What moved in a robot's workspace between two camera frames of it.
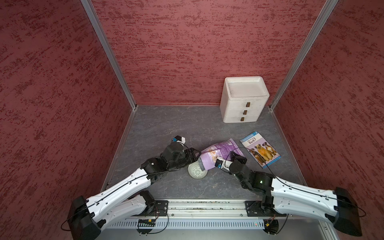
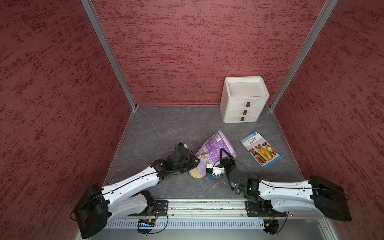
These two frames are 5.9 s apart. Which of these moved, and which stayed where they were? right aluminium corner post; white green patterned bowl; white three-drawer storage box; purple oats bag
Moved: purple oats bag
Stayed: right aluminium corner post; white three-drawer storage box; white green patterned bowl
